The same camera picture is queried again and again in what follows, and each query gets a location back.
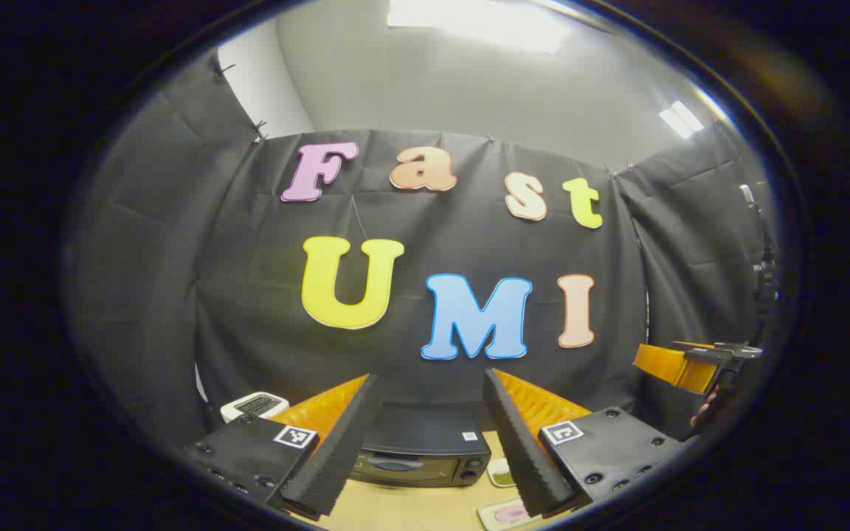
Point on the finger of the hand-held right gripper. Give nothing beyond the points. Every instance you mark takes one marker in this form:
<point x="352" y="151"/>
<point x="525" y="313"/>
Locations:
<point x="668" y="365"/>

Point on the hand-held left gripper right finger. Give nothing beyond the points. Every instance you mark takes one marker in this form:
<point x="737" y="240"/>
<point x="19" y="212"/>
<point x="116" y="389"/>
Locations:
<point x="517" y="442"/>

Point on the cream square plate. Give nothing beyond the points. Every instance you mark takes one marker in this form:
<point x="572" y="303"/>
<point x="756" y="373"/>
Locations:
<point x="491" y="518"/>

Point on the white toaster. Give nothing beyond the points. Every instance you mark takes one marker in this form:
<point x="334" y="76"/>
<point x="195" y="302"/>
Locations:
<point x="251" y="405"/>

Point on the small ceiling light panel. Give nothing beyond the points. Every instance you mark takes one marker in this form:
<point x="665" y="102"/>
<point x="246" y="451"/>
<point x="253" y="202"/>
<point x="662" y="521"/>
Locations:
<point x="682" y="119"/>

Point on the black electric oven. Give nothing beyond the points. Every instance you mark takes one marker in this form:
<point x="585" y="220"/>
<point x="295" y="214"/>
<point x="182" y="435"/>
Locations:
<point x="425" y="442"/>

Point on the black backdrop cloth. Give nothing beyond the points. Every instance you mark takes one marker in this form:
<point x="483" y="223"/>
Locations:
<point x="248" y="295"/>

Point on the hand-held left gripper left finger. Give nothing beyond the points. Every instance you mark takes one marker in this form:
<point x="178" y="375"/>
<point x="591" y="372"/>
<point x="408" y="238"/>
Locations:
<point x="344" y="442"/>

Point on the white divided tray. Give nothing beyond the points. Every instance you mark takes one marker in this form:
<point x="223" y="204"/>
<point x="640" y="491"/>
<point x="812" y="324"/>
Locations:
<point x="500" y="476"/>

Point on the large ceiling light panel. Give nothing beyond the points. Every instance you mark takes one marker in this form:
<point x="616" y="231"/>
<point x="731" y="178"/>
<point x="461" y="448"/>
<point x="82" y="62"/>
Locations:
<point x="469" y="22"/>

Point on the pink ham slice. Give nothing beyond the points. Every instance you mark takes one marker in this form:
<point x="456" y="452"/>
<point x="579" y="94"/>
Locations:
<point x="511" y="513"/>

